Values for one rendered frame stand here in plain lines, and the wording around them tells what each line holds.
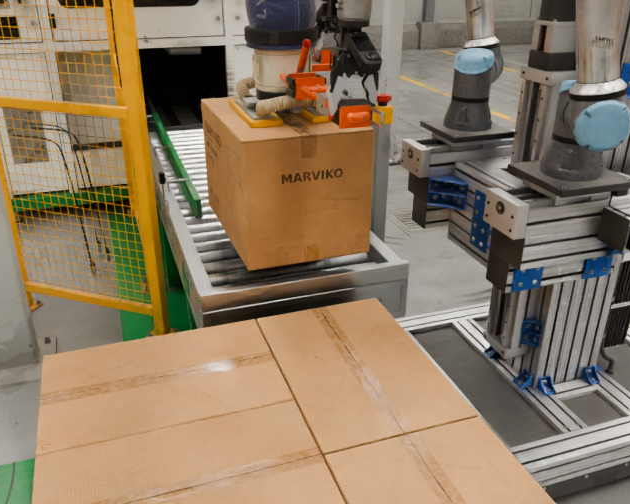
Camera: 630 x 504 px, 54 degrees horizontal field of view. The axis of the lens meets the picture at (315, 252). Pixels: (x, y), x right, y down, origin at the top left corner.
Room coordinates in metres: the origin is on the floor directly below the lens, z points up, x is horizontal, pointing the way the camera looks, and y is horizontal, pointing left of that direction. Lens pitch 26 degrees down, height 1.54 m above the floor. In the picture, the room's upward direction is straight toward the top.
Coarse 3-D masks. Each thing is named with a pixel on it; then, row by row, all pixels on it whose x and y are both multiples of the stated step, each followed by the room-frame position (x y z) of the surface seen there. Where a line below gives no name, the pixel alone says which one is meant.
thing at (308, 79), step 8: (312, 72) 1.82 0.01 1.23; (288, 80) 1.77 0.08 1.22; (296, 80) 1.72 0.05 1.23; (304, 80) 1.73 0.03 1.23; (312, 80) 1.74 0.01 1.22; (320, 80) 1.74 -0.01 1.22; (288, 88) 1.78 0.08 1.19; (296, 88) 1.72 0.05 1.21; (296, 96) 1.72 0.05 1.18; (304, 96) 1.73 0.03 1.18
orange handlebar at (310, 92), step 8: (312, 64) 2.09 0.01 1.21; (320, 64) 2.09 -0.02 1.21; (328, 64) 2.10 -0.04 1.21; (304, 88) 1.70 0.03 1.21; (312, 88) 1.66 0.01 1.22; (320, 88) 1.65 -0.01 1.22; (312, 96) 1.62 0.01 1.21; (360, 112) 1.40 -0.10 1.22; (352, 120) 1.39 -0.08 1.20; (360, 120) 1.39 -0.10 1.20
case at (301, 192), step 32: (224, 128) 1.87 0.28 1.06; (256, 128) 1.81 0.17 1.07; (288, 128) 1.81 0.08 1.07; (320, 128) 1.81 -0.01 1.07; (352, 128) 1.81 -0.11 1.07; (224, 160) 1.90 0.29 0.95; (256, 160) 1.68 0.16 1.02; (288, 160) 1.71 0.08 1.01; (320, 160) 1.75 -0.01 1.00; (352, 160) 1.78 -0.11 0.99; (224, 192) 1.93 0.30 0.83; (256, 192) 1.68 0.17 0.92; (288, 192) 1.71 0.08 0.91; (320, 192) 1.75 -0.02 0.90; (352, 192) 1.78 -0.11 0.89; (224, 224) 1.96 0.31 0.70; (256, 224) 1.68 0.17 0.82; (288, 224) 1.71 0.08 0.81; (320, 224) 1.74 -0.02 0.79; (352, 224) 1.78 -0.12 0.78; (256, 256) 1.67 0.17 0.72; (288, 256) 1.71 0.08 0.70; (320, 256) 1.74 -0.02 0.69
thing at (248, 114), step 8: (248, 96) 2.04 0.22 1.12; (232, 104) 2.06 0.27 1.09; (240, 104) 2.03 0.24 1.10; (256, 104) 1.91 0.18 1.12; (240, 112) 1.95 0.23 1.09; (248, 112) 1.91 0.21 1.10; (248, 120) 1.84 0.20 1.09; (256, 120) 1.83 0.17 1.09; (264, 120) 1.83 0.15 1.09; (272, 120) 1.83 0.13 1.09; (280, 120) 1.84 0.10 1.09
